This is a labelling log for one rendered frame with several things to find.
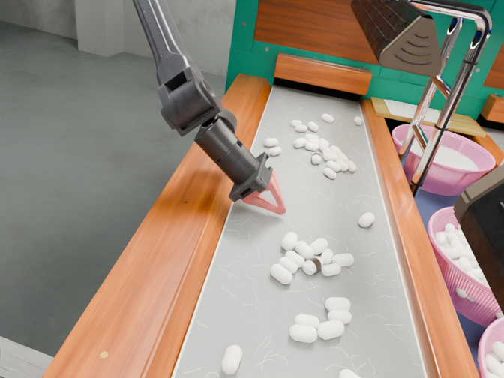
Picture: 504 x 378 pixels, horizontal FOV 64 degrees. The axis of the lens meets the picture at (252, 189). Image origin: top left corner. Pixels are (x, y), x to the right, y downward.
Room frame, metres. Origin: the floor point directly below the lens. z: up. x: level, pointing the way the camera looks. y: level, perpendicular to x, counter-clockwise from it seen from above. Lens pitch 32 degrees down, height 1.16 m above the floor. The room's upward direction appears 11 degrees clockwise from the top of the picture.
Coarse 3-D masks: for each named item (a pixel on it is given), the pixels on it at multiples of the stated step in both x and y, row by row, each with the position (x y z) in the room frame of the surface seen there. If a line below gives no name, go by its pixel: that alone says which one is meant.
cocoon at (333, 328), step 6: (324, 324) 0.36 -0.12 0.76; (330, 324) 0.36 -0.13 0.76; (336, 324) 0.36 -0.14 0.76; (342, 324) 0.36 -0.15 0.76; (318, 330) 0.35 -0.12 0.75; (324, 330) 0.35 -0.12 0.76; (330, 330) 0.35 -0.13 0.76; (336, 330) 0.35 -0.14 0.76; (342, 330) 0.35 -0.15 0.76; (324, 336) 0.34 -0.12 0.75; (330, 336) 0.34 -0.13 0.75; (336, 336) 0.35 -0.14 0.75
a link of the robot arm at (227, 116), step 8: (200, 80) 0.62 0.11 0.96; (208, 88) 0.62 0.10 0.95; (208, 96) 0.60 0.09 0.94; (216, 96) 0.63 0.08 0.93; (216, 104) 0.60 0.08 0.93; (160, 112) 0.60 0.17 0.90; (208, 112) 0.61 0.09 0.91; (216, 112) 0.60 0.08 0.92; (224, 112) 0.68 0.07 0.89; (168, 120) 0.59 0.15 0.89; (200, 120) 0.59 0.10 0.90; (224, 120) 0.65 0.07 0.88; (232, 120) 0.67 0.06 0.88; (176, 128) 0.59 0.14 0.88; (184, 128) 0.60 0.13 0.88; (192, 128) 0.59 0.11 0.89; (232, 128) 0.65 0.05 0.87
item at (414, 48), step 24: (360, 0) 1.06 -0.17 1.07; (384, 0) 0.83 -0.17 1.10; (360, 24) 0.87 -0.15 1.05; (384, 24) 0.68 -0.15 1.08; (408, 24) 0.58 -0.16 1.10; (432, 24) 0.56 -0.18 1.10; (384, 48) 0.57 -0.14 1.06; (408, 48) 0.56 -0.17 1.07; (432, 48) 0.56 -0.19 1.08; (408, 72) 0.56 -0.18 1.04; (432, 72) 0.56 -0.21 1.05
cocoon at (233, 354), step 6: (228, 348) 0.30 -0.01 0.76; (234, 348) 0.30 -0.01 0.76; (240, 348) 0.30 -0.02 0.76; (228, 354) 0.29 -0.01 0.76; (234, 354) 0.29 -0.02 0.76; (240, 354) 0.29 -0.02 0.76; (228, 360) 0.28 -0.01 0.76; (234, 360) 0.28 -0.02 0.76; (222, 366) 0.28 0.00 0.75; (228, 366) 0.27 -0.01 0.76; (234, 366) 0.28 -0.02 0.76; (228, 372) 0.27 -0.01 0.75; (234, 372) 0.27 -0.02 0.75
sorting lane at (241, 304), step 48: (288, 96) 1.28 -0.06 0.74; (288, 144) 0.91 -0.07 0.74; (336, 144) 0.97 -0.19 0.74; (288, 192) 0.69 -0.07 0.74; (336, 192) 0.73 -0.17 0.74; (240, 240) 0.51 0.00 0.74; (336, 240) 0.56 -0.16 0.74; (384, 240) 0.59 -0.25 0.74; (240, 288) 0.41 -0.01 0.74; (288, 288) 0.43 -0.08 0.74; (336, 288) 0.45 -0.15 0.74; (384, 288) 0.46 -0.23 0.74; (192, 336) 0.32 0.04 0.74; (240, 336) 0.33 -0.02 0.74; (288, 336) 0.34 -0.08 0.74; (384, 336) 0.37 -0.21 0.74
